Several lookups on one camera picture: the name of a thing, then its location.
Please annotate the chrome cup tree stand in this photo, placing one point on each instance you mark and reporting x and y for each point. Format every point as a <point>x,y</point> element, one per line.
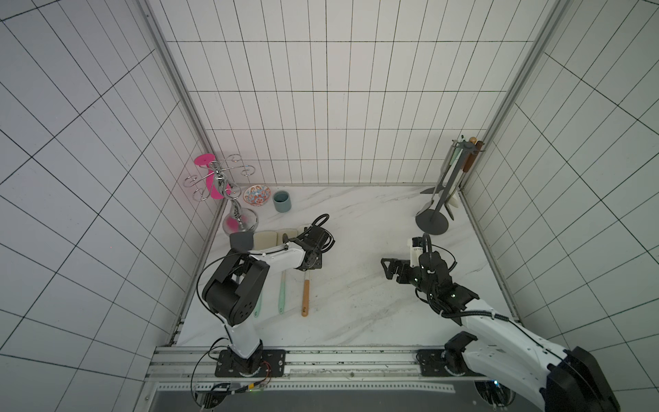
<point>238,218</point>

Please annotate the dark grey utensil rack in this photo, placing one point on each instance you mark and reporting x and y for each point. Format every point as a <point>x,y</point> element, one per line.
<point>434,216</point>

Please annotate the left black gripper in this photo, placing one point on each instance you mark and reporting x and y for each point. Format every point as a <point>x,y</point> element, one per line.
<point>317,263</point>

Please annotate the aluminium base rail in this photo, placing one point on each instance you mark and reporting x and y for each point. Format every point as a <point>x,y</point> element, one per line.
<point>200,373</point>

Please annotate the cream spatula green handle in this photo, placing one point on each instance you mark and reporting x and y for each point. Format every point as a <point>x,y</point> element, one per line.
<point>262,241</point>

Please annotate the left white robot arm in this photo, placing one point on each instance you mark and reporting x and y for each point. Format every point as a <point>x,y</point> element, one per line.
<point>234,288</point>

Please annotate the dark grey hanging spatula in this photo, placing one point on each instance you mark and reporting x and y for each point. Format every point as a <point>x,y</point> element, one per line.
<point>448,160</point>

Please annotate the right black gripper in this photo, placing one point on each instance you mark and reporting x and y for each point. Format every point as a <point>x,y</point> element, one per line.
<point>408,270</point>

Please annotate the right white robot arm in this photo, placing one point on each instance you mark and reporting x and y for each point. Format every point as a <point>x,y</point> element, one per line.
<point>491,344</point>

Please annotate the cream utensil dark wooden handle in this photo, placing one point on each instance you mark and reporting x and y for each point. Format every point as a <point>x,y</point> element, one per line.
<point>464,168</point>

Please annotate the cream spoon wooden handle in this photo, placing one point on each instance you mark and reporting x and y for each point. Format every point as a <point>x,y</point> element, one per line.
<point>306,294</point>

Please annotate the pink cup on stand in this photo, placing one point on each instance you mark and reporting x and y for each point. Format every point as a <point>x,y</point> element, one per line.
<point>215,181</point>

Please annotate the grey spatula green handle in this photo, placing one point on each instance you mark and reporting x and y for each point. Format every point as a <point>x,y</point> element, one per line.
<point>242,242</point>

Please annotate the teal ceramic cup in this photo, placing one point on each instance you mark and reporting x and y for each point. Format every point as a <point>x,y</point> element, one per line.
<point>282,201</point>

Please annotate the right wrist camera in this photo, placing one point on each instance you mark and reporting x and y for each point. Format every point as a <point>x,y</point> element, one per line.
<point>416,249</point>

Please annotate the patterned small bowl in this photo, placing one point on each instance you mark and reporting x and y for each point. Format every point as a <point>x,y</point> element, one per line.
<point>257,195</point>

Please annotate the cream slotted turner green handle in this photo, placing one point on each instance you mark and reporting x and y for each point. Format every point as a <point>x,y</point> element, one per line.
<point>286,233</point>

